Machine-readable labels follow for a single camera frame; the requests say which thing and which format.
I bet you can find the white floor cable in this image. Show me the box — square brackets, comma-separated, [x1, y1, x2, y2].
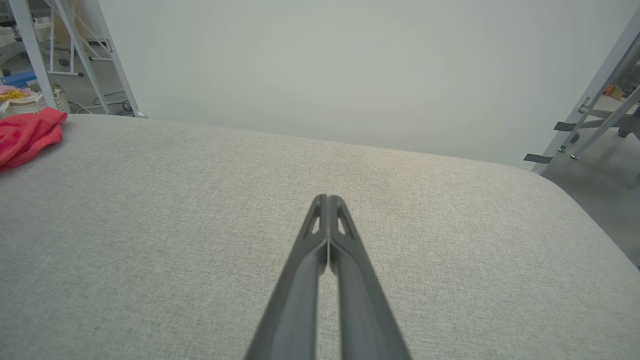
[69, 100, 132, 115]

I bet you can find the white metal frame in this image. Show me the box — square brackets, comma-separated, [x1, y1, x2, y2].
[7, 0, 148, 119]

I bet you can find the grey metal frame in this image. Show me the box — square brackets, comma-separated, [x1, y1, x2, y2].
[531, 5, 640, 176]

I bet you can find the white woven laundry basket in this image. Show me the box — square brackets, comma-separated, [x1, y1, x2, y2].
[0, 85, 72, 119]

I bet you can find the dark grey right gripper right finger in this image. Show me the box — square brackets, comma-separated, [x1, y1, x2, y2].
[327, 195, 413, 360]

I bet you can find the black floor cable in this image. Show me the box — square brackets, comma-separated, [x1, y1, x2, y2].
[92, 91, 135, 117]

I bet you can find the white ladder rack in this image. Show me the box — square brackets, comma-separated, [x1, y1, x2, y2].
[47, 0, 114, 78]

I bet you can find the grey office chair base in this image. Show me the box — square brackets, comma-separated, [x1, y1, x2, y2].
[569, 116, 640, 147]

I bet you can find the blue box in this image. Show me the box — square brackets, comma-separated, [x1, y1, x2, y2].
[0, 71, 38, 90]

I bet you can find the red and white basketball jersey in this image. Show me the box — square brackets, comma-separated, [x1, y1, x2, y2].
[0, 106, 68, 173]

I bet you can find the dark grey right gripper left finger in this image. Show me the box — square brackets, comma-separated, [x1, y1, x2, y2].
[244, 194, 329, 360]

